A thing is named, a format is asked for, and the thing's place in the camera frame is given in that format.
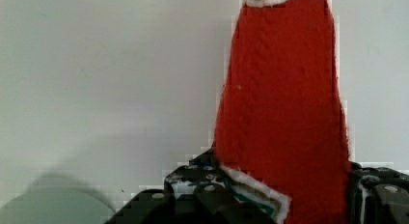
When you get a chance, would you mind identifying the red plush ketchup bottle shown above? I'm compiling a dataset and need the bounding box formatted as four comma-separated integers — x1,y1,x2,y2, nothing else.
214,0,351,224

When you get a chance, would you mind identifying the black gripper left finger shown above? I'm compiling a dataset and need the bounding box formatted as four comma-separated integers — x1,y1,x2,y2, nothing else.
105,150,276,224

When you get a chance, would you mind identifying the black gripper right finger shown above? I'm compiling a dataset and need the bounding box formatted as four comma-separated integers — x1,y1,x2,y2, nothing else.
348,162,409,224

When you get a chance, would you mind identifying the green perforated colander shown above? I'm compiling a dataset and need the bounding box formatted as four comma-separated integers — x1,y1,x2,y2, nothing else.
0,188,114,224

